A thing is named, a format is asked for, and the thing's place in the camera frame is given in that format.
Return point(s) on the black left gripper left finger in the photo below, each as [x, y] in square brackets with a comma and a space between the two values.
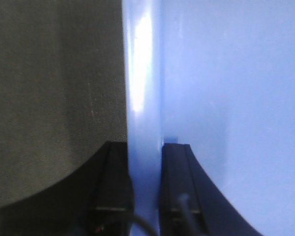
[79, 203]

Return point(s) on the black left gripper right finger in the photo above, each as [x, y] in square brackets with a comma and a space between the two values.
[190, 204]

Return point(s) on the blue plastic tray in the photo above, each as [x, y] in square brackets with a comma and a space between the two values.
[218, 75]

